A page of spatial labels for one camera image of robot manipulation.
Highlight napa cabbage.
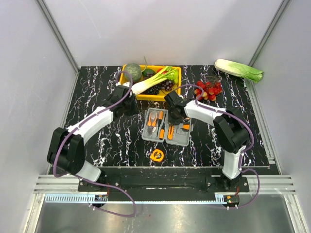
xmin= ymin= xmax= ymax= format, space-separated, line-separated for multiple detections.
xmin=214 ymin=59 xmax=263 ymax=83

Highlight orange black screwdriver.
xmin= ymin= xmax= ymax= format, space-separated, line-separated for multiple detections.
xmin=156 ymin=111 xmax=164 ymax=137
xmin=159 ymin=114 xmax=166 ymax=140

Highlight yellow tape measure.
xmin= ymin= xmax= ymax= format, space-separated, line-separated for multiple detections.
xmin=150 ymin=149 xmax=164 ymax=162

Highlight red cherry bunch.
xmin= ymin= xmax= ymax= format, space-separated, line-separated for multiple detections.
xmin=194 ymin=76 xmax=222 ymax=101

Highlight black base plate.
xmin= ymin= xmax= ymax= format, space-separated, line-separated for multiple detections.
xmin=78 ymin=166 xmax=250 ymax=202

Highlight dark purple grape bunch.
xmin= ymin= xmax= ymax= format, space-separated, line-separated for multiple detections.
xmin=143 ymin=80 xmax=175 ymax=95

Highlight orange utility knife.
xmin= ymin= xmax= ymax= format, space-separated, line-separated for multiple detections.
xmin=167 ymin=125 xmax=174 ymax=140

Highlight orange pliers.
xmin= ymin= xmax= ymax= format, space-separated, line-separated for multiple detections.
xmin=147 ymin=111 xmax=158 ymax=136

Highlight green cantaloupe melon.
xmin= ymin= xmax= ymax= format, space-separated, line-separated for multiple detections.
xmin=124 ymin=63 xmax=142 ymax=83

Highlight purple cable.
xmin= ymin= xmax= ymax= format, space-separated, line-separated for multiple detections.
xmin=178 ymin=84 xmax=261 ymax=210
xmin=52 ymin=70 xmax=137 ymax=217

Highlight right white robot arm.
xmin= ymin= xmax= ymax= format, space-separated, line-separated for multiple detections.
xmin=164 ymin=91 xmax=254 ymax=190

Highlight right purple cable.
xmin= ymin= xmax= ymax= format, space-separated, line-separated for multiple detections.
xmin=178 ymin=84 xmax=261 ymax=210

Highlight grey plastic tool case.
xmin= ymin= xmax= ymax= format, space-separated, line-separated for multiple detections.
xmin=142 ymin=108 xmax=193 ymax=147

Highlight white green leek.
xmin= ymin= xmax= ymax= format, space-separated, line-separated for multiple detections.
xmin=132 ymin=66 xmax=179 ymax=95

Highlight yellow plastic tray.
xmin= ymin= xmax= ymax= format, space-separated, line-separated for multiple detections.
xmin=121 ymin=64 xmax=182 ymax=101

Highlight green fruit in tray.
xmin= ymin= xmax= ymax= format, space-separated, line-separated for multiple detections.
xmin=142 ymin=68 xmax=156 ymax=79

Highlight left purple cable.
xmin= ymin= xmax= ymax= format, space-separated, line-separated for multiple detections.
xmin=52 ymin=70 xmax=137 ymax=217

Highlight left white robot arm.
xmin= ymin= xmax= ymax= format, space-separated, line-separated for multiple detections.
xmin=47 ymin=83 xmax=139 ymax=182

